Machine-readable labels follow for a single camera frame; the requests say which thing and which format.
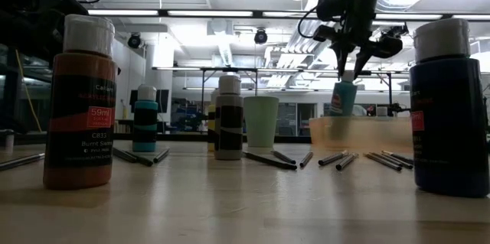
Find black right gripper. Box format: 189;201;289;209
312;0;403;80

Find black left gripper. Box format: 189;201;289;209
22;6;64;61

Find large teal paint bottle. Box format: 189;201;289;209
329;70;358;142

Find small burnt sienna paint bottle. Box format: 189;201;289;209
42;13;119;191

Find small dark blue paint bottle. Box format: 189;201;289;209
408;17;490;199

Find small teal paint bottle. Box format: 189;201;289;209
132;84;159;153

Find small grey paint bottle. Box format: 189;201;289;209
213;74;245;161

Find small yellow paint bottle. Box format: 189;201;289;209
207;89;217;152

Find black ceiling spotlight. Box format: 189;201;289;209
377;24;410;48

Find orange translucent plastic bin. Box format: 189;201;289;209
308;115;414;149

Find long ceiling light strip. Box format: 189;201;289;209
87;8;490;21

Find pale green plastic cup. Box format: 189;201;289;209
243;95;280;150

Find orange-bristled dark paintbrush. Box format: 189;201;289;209
112;146;138;164

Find blue storage bins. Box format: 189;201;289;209
171;98;210;132

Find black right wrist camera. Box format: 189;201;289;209
315;0;348;22

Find yellow extension cable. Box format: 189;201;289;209
14;48;43;133

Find black ceiling camera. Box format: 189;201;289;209
127;32;142;50
253;28;268;45

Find small white post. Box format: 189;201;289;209
3;129;15;152

